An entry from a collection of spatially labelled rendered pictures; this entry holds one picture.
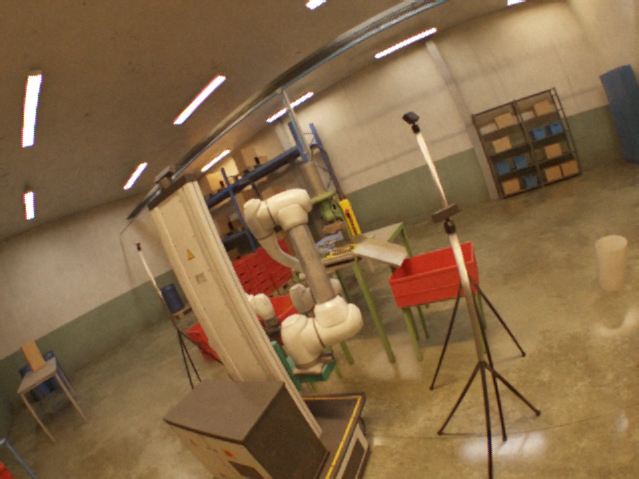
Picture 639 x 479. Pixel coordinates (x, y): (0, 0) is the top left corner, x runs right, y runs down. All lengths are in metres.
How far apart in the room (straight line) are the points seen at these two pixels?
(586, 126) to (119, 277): 13.31
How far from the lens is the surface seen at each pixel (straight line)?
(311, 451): 1.41
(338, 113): 7.83
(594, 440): 1.74
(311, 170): 2.15
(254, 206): 1.32
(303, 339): 1.32
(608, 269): 2.64
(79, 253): 9.59
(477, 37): 7.58
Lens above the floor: 1.46
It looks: 8 degrees down
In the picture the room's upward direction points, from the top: 23 degrees counter-clockwise
